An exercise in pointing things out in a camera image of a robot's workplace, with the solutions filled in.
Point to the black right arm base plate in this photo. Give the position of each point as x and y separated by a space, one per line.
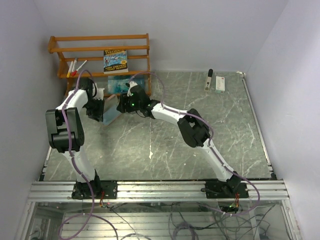
215 189

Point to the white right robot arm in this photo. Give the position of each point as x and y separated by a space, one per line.
195 132

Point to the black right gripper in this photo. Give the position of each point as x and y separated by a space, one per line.
123 107

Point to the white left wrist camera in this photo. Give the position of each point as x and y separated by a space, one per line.
98 92

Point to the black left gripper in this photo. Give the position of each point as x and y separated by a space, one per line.
98 114

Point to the yellow marker pen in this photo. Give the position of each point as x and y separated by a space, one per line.
70 69

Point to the white small carton box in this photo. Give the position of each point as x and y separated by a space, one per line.
219 84

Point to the light blue cleaning cloth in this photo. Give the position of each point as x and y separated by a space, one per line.
110 115

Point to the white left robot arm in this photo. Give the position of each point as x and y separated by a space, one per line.
66 134

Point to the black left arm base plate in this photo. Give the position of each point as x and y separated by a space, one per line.
106 189

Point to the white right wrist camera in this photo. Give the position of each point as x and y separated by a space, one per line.
130 86

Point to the wooden shelf rack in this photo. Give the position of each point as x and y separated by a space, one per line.
91 48

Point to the blue cover book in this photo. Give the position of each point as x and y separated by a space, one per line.
118 84

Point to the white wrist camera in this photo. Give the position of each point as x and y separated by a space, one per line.
130 86
98 92

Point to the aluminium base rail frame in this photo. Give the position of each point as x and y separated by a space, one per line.
156 191

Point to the red marker pen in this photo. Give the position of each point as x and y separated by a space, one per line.
76 71

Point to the grey marker pen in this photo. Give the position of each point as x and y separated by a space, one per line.
74 64

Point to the illustrated paperback book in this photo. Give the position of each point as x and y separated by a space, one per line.
115 61

